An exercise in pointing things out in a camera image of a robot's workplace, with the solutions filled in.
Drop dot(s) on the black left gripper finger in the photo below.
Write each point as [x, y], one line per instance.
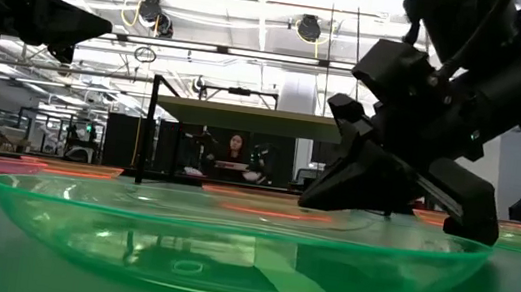
[72, 4]
[55, 23]

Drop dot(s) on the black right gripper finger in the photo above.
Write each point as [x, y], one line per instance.
[391, 188]
[341, 187]

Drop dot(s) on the translucent orange plastic plate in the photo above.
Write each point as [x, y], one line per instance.
[254, 194]
[76, 168]
[427, 216]

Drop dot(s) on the person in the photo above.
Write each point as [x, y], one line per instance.
[234, 155]

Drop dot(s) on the wooden shelf with black frame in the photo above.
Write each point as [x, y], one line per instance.
[244, 118]

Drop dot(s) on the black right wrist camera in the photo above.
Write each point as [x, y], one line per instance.
[391, 70]

